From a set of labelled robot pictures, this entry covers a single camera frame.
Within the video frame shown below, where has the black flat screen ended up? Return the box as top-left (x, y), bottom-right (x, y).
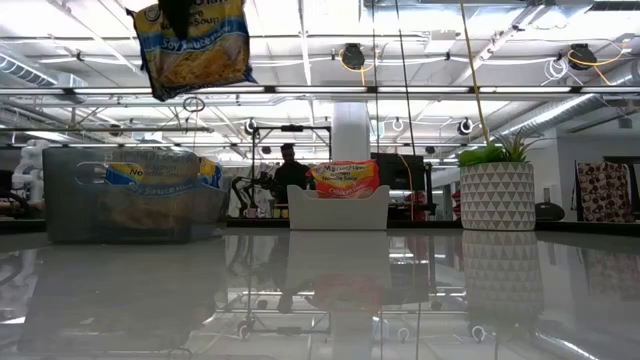
top-left (370, 151), bottom-right (432, 221)

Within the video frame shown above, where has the black round device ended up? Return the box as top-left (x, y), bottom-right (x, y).
top-left (533, 201), bottom-right (567, 223)

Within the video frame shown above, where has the white plastic bin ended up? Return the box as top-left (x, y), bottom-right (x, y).
top-left (286, 184), bottom-right (391, 232)

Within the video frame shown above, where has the silver ventilation duct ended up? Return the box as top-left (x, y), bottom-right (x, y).
top-left (494, 59), bottom-right (640, 139)
top-left (0, 49), bottom-right (89, 101)

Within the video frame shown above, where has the black rig frame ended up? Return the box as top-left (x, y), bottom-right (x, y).
top-left (251, 123), bottom-right (333, 174)

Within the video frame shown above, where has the thin black cable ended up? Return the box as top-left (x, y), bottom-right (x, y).
top-left (369, 0), bottom-right (379, 154)

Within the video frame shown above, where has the green succulent in white pot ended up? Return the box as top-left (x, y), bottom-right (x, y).
top-left (455, 128), bottom-right (544, 233)

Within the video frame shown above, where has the orange Maruchan noodle pack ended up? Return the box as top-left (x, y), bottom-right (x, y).
top-left (307, 159), bottom-right (381, 201)

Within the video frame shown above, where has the long LED light strip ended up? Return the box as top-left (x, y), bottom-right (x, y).
top-left (0, 85), bottom-right (640, 96)

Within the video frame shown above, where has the person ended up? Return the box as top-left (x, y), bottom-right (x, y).
top-left (272, 142), bottom-right (314, 206)

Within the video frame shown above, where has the blue Maruchan noodle pack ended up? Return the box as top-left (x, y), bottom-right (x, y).
top-left (127, 0), bottom-right (259, 103)
top-left (103, 156), bottom-right (225, 190)
top-left (97, 177), bottom-right (224, 239)

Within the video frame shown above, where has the black hanging cable with loop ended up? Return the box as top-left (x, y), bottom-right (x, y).
top-left (394, 0), bottom-right (417, 157)

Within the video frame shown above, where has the brown patterned hanging cloth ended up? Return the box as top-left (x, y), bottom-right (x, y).
top-left (575, 159), bottom-right (635, 224)

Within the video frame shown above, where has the yellow hanging cable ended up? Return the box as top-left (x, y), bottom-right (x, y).
top-left (458, 0), bottom-right (492, 147)

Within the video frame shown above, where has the black ceiling cord reel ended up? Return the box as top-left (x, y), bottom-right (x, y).
top-left (567, 42), bottom-right (599, 72)
top-left (341, 42), bottom-right (367, 71)

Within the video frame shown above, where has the white pillar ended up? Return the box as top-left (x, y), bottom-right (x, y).
top-left (331, 102), bottom-right (372, 162)

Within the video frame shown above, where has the smoky grey plastic bin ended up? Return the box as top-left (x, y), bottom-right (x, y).
top-left (42, 146), bottom-right (230, 246)

